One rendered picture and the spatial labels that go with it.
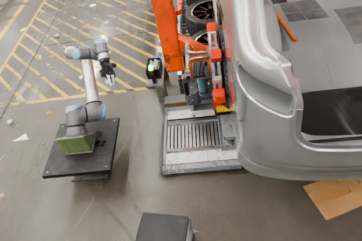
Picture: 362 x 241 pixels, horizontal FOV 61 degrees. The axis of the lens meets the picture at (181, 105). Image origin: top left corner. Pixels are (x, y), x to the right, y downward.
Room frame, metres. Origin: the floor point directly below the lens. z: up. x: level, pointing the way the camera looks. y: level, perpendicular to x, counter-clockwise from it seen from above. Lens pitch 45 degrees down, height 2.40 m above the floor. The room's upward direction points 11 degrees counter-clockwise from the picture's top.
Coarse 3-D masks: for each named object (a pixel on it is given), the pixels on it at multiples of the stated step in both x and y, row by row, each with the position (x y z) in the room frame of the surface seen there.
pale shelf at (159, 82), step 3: (162, 60) 2.71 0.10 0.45; (162, 63) 2.65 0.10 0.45; (162, 69) 2.55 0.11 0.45; (162, 72) 2.51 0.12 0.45; (162, 75) 2.46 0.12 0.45; (147, 78) 2.46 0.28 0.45; (162, 78) 2.41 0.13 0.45; (147, 81) 2.41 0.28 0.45; (150, 81) 2.40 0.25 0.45; (156, 81) 2.38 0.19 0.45; (159, 81) 2.37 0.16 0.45; (162, 81) 2.36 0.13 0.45; (147, 84) 2.36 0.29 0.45; (150, 84) 2.35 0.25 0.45; (153, 84) 2.35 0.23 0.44; (156, 84) 2.35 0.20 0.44; (159, 84) 2.34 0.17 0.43; (162, 84) 2.34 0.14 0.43
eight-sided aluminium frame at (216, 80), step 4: (208, 32) 2.01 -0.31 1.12; (212, 32) 2.00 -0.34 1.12; (208, 36) 1.96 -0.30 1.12; (212, 36) 1.98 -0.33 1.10; (216, 36) 1.94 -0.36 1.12; (208, 40) 1.92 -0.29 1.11; (212, 40) 2.13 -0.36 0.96; (216, 40) 1.89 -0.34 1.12; (216, 44) 1.84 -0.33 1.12; (212, 48) 1.80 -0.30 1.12; (216, 48) 1.79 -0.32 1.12; (212, 64) 1.72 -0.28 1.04; (212, 68) 1.70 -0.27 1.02; (212, 72) 1.68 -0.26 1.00; (220, 72) 1.67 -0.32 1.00; (212, 76) 1.66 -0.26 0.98; (216, 76) 1.66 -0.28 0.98; (220, 76) 1.65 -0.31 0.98; (212, 80) 2.02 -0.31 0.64; (216, 80) 1.64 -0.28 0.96; (220, 80) 1.64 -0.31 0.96; (212, 84) 1.99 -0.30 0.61; (216, 84) 1.98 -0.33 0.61; (220, 84) 1.64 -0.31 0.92; (216, 88) 1.64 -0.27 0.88
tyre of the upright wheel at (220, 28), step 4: (220, 28) 1.95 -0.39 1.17; (220, 32) 1.90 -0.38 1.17; (220, 36) 1.86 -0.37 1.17; (220, 40) 1.85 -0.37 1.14; (224, 44) 1.77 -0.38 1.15; (224, 48) 1.74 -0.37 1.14; (224, 52) 1.72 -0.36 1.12; (224, 56) 1.70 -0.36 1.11; (224, 60) 1.68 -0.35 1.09; (224, 64) 1.66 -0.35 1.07; (220, 68) 2.10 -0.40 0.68; (224, 68) 1.65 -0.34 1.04; (224, 72) 1.65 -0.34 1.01; (228, 92) 1.57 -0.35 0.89; (228, 96) 1.57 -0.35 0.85; (228, 100) 1.57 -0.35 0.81; (228, 104) 1.59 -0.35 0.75; (228, 108) 1.63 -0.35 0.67
